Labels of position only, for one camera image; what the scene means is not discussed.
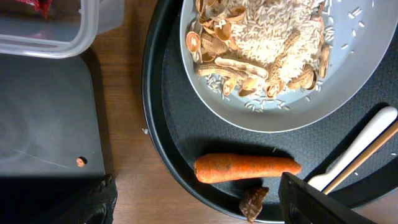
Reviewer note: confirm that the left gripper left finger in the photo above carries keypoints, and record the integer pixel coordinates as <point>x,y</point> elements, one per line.
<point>93,204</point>

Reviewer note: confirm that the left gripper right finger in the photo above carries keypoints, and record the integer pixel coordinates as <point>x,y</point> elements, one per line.
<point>299,202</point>

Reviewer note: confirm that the grey plate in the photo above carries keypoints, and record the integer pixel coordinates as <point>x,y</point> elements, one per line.
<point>363,33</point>

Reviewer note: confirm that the red snack wrapper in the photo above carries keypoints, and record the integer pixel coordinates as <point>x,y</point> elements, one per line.
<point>41,6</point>

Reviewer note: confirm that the clear plastic waste bin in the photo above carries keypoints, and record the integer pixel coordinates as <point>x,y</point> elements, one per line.
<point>71,26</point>

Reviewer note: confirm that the small orange crumb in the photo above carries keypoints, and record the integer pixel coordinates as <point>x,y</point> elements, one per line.
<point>80,162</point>

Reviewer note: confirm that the brown food scrap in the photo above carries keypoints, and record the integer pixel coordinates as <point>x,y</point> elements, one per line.
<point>251,204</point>

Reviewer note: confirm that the wooden chopstick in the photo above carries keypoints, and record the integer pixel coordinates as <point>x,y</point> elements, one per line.
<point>366,154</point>

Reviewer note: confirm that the black rectangular tray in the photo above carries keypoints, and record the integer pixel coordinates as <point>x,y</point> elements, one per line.
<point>52,112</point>

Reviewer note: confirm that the orange carrot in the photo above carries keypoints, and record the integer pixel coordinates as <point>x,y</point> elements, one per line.
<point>223,167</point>

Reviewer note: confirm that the round black serving tray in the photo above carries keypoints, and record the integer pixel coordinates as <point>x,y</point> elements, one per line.
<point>182,128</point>

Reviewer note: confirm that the white plastic fork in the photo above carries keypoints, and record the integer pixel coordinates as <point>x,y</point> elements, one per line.
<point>369,133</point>

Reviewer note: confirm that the rice and peanut shells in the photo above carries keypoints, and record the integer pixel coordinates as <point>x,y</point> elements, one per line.
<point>258,47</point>

